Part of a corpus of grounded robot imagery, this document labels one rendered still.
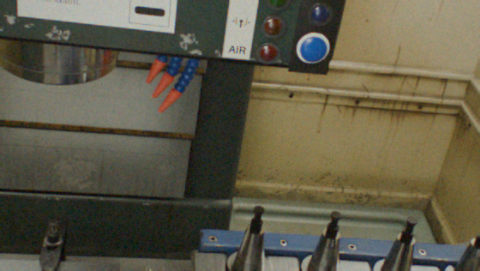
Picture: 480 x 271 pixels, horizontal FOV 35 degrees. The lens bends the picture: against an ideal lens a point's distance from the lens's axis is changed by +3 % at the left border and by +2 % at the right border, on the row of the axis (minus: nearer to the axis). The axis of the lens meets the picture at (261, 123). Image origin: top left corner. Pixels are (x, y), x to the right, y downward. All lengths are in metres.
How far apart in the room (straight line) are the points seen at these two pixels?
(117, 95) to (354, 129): 0.82
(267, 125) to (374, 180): 0.39
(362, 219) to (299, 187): 0.22
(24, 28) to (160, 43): 0.14
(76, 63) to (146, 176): 0.75
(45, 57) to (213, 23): 0.26
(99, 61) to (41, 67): 0.07
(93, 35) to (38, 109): 0.81
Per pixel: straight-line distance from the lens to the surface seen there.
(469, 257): 1.16
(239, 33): 0.81
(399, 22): 2.01
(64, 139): 1.65
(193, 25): 0.80
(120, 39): 0.81
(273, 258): 1.13
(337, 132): 2.14
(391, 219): 2.31
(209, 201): 1.77
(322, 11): 0.80
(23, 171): 1.72
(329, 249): 1.08
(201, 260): 1.11
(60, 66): 0.98
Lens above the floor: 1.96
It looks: 31 degrees down
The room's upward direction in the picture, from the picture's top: 10 degrees clockwise
